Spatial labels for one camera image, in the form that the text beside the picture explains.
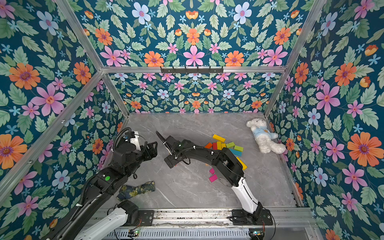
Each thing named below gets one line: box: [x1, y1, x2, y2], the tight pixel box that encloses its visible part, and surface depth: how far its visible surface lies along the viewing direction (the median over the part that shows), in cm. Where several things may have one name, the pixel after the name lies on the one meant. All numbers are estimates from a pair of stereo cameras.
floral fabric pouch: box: [116, 181, 156, 202], surface depth 82 cm
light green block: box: [226, 142, 235, 149], surface depth 103 cm
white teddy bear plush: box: [246, 118, 286, 154], surface depth 99 cm
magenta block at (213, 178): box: [209, 174, 218, 183], surface depth 88 cm
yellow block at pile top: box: [212, 134, 226, 143], surface depth 107 cm
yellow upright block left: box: [216, 141, 222, 151], surface depth 103 cm
